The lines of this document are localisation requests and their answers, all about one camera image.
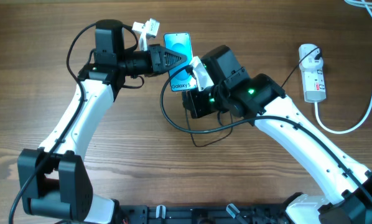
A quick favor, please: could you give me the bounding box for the blue Galaxy smartphone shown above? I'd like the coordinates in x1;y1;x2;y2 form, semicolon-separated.
163;32;197;93

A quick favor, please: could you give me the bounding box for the black USB charging cable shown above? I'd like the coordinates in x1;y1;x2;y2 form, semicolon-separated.
184;47;323;148

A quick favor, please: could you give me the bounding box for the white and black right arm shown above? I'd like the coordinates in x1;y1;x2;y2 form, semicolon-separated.
183;45;372;223

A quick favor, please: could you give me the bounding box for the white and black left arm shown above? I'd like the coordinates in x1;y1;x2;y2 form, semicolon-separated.
14;19;186;223

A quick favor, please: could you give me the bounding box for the white USB charger plug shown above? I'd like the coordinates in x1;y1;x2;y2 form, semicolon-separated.
299;44;323;72

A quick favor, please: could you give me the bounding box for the white power strip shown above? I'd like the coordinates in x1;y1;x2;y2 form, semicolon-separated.
300;66;327;103

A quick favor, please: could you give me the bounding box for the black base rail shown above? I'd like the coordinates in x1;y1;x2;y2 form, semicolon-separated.
112;203;293;224

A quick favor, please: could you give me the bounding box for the white power strip cord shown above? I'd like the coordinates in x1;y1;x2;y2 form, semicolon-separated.
314;0;372;135

